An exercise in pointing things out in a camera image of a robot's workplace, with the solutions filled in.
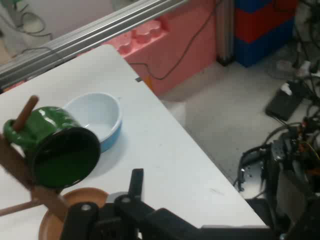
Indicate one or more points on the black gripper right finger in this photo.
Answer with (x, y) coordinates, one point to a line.
(136, 182)

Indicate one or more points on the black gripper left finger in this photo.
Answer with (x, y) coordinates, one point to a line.
(82, 222)

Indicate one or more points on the green enamel mug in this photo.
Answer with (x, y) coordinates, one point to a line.
(50, 122)

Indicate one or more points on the wooden mug tree stand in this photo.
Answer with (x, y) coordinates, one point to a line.
(50, 205)

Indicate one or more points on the light blue bowl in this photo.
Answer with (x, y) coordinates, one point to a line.
(100, 112)

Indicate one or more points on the orange foam block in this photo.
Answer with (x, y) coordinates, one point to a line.
(149, 83)

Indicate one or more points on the black tape marker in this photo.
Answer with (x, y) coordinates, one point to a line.
(138, 80)

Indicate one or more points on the pink foam block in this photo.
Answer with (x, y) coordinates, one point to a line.
(180, 50)

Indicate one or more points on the black foot pedal box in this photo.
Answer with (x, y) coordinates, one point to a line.
(285, 105)

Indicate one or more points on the red and blue blocks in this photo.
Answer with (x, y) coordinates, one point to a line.
(260, 50)

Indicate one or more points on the red foam block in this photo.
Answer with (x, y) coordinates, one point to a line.
(260, 22)

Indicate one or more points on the aluminium frame side rail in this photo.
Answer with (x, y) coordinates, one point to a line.
(82, 37)

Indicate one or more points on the aluminium frame post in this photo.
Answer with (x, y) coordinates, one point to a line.
(225, 30)

